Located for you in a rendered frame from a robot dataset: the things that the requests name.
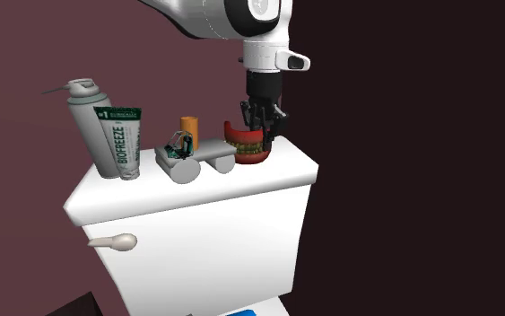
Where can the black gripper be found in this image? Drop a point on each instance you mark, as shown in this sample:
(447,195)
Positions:
(264,85)

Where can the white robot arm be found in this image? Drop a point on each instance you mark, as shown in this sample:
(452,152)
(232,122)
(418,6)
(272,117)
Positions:
(217,17)

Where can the red dentures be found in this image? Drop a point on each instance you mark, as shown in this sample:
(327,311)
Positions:
(247,151)

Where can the grey block on two cylinders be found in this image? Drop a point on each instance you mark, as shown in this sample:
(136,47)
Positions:
(210,151)

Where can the orange cylinder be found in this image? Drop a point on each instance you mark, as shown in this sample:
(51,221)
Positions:
(189,127)

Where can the small green and black gadget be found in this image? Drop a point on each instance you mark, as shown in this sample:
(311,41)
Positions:
(177,146)

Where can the white toilet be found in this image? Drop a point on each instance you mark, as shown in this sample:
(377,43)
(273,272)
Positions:
(208,245)

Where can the white and green tube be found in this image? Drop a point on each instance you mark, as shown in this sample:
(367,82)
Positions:
(123,144)

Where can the grey spray can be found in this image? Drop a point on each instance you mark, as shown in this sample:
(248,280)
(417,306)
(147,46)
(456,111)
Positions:
(87,127)

